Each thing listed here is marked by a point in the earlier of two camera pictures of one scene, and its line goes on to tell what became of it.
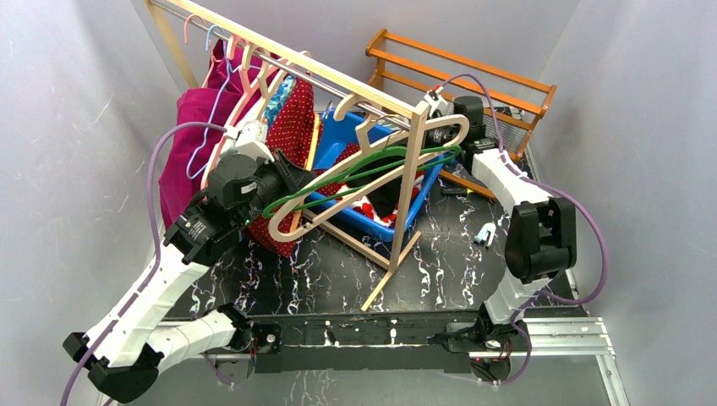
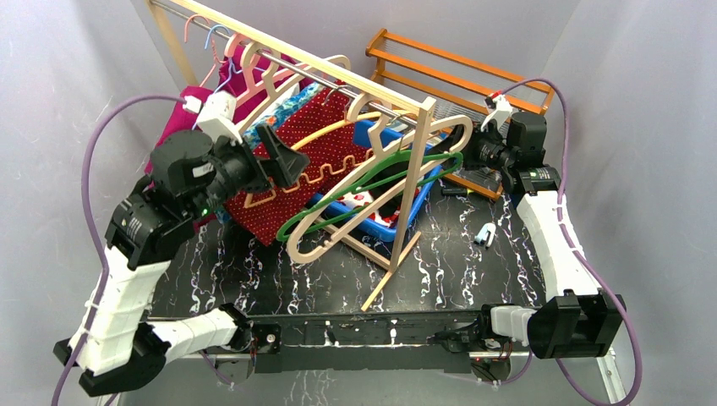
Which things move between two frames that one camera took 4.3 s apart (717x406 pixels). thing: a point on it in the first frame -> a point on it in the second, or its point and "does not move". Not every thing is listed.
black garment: x=385 y=199 does not move
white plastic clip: x=482 y=233 does not move
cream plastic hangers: x=278 y=229 -> x=297 y=251
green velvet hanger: x=455 y=152 -> x=360 y=184
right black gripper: x=425 y=137 -> x=467 y=155
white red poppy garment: x=363 y=205 does not move
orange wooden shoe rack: x=509 y=97 does not move
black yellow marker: x=456 y=191 does not move
